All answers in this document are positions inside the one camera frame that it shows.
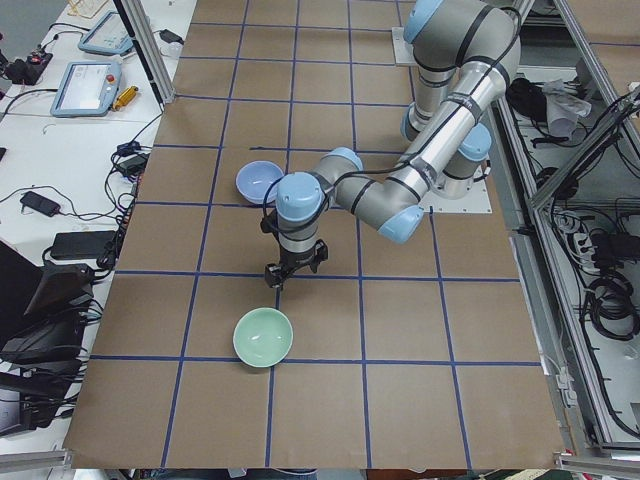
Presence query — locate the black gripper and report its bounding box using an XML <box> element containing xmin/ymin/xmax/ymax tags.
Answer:
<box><xmin>264</xmin><ymin>239</ymin><xmax>329</xmax><ymax>289</ymax></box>

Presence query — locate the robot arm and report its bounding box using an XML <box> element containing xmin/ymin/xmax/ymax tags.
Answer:
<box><xmin>261</xmin><ymin>1</ymin><xmax>523</xmax><ymax>289</ymax></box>

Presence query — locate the green bowl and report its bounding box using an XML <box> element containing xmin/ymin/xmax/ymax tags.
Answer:
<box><xmin>232</xmin><ymin>307</ymin><xmax>294</xmax><ymax>368</ymax></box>

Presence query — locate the blue bowl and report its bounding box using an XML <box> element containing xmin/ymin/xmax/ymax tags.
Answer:
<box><xmin>235</xmin><ymin>160</ymin><xmax>284</xmax><ymax>204</ymax></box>

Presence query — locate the brown paper table cover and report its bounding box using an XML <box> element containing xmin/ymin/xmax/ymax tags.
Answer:
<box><xmin>62</xmin><ymin>0</ymin><xmax>574</xmax><ymax>471</ymax></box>

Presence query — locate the black power brick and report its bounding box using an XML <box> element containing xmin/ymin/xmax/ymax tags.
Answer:
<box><xmin>50</xmin><ymin>230</ymin><xmax>116</xmax><ymax>260</ymax></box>

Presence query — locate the gold cylinder tool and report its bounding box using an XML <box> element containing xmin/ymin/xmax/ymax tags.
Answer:
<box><xmin>112</xmin><ymin>85</ymin><xmax>139</xmax><ymax>111</ymax></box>

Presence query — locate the black power adapter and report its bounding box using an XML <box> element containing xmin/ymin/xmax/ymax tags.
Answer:
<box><xmin>159</xmin><ymin>29</ymin><xmax>184</xmax><ymax>44</ymax></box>

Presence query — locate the near teach pendant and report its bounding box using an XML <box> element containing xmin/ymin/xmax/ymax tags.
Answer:
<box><xmin>50</xmin><ymin>61</ymin><xmax>122</xmax><ymax>118</ymax></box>

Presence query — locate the teach pendant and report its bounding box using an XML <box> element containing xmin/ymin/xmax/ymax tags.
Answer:
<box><xmin>50</xmin><ymin>61</ymin><xmax>122</xmax><ymax>118</ymax></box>
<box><xmin>78</xmin><ymin>10</ymin><xmax>133</xmax><ymax>56</ymax></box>

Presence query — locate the far teach pendant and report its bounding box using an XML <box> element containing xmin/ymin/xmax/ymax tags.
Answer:
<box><xmin>78</xmin><ymin>10</ymin><xmax>133</xmax><ymax>56</ymax></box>

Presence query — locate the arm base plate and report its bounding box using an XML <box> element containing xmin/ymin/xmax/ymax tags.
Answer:
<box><xmin>420</xmin><ymin>169</ymin><xmax>492</xmax><ymax>214</ymax></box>
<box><xmin>391</xmin><ymin>27</ymin><xmax>417</xmax><ymax>67</ymax></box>

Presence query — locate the black phone with cable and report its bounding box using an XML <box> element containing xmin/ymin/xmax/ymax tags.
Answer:
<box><xmin>20</xmin><ymin>191</ymin><xmax>61</xmax><ymax>217</ymax></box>

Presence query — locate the aluminium frame post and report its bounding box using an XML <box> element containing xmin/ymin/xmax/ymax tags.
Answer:
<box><xmin>113</xmin><ymin>0</ymin><xmax>175</xmax><ymax>105</ymax></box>

